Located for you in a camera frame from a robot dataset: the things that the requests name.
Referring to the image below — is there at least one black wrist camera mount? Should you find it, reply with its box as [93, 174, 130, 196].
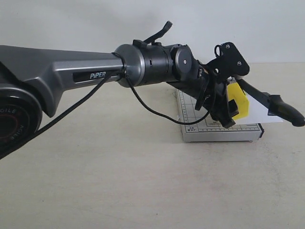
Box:
[207, 42, 250, 83]

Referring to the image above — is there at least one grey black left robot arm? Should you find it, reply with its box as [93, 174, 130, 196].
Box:
[0, 40, 239, 157]

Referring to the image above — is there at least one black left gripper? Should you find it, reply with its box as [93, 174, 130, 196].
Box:
[181, 64, 239, 127]

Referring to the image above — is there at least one grey paper cutter base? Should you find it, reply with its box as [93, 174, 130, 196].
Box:
[176, 90, 264, 142]

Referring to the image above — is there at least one black cutter blade lever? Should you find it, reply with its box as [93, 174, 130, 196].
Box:
[236, 79, 305, 127]

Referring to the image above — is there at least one yellow cube block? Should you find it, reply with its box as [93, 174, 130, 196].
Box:
[227, 83, 250, 121]

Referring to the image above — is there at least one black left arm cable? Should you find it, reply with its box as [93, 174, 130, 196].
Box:
[0, 21, 215, 160]

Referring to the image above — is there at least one white paper sheet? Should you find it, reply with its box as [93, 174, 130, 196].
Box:
[236, 95, 283, 125]

